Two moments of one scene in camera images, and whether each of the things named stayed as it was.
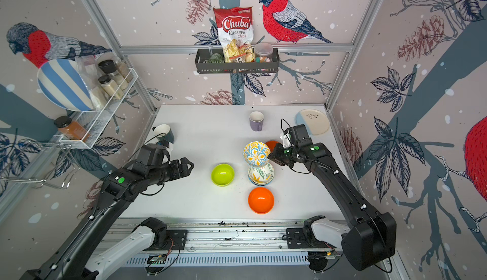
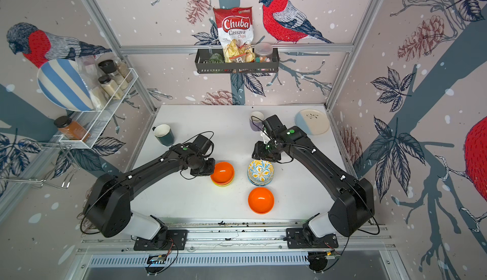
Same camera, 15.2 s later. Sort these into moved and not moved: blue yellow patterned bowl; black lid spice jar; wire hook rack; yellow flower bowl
Moved: blue yellow patterned bowl
Not moved: yellow flower bowl; black lid spice jar; wire hook rack
